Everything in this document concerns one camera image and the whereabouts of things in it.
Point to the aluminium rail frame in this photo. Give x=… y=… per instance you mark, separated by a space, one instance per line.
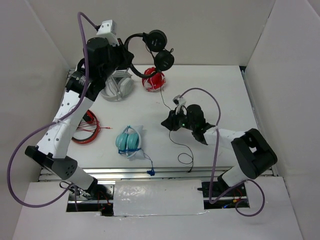
x=140 y=173

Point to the black wired headphones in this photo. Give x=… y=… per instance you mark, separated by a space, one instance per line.
x=155 y=42

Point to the white foil-covered panel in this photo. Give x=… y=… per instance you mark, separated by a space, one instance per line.
x=158 y=198

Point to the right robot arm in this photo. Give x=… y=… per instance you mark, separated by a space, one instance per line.
x=253 y=154

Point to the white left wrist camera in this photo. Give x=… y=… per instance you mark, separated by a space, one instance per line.
x=107 y=28

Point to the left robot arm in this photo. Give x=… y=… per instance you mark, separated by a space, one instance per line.
x=81 y=90

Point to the teal white headphones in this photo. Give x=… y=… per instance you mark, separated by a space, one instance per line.
x=129 y=144

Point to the red black headphones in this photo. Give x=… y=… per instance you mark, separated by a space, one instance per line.
x=88 y=129

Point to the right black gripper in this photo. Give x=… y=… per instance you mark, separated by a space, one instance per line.
x=171 y=122

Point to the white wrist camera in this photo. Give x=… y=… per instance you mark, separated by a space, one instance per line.
x=179 y=101
x=107 y=28

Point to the red wrapped headphones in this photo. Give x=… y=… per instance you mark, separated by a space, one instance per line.
x=154 y=83

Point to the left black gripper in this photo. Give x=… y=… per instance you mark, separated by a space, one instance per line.
x=127 y=57

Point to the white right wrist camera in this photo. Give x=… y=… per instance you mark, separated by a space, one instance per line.
x=179 y=101

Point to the grey white headphones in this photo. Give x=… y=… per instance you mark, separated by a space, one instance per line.
x=118 y=86

